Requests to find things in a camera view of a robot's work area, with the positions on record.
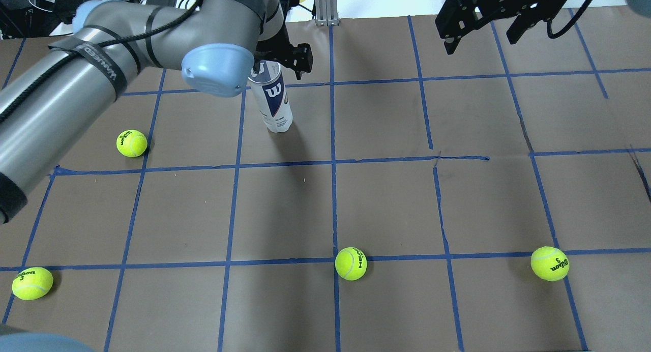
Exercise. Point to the tennis ball under left gripper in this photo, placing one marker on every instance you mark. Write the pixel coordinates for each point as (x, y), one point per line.
(131, 143)

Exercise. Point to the aluminium frame post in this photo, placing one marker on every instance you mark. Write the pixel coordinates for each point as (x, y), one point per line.
(326, 13)

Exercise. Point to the white tennis ball can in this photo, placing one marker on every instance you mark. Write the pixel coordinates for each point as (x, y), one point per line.
(268, 87)

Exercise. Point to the centre Head tennis ball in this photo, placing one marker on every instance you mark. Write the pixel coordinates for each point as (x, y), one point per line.
(351, 263)

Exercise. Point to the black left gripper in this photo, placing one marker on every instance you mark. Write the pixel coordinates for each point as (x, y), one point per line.
(288, 52)

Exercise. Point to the tennis ball near base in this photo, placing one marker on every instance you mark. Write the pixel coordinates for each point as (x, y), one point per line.
(549, 263)

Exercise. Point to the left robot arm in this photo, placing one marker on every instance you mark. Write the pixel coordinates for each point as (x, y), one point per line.
(214, 43)

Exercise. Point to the front Wilson tennis ball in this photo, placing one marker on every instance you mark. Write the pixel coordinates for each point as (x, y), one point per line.
(32, 283)

